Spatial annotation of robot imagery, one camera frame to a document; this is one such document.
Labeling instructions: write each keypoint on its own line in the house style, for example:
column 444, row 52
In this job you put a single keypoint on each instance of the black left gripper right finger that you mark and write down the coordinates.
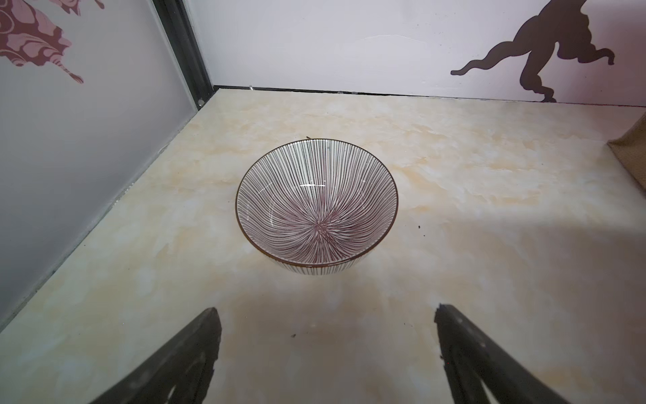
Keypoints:
column 475, row 365

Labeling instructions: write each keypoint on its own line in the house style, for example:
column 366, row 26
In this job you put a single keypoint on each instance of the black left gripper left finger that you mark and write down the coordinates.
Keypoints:
column 179, row 372

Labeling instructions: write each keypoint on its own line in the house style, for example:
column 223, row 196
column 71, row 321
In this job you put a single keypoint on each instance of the red Christmas jute bag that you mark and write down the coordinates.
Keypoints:
column 630, row 151

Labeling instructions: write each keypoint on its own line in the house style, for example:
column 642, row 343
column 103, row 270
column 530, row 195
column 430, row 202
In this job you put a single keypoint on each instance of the black vertical frame post left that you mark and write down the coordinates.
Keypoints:
column 177, row 26

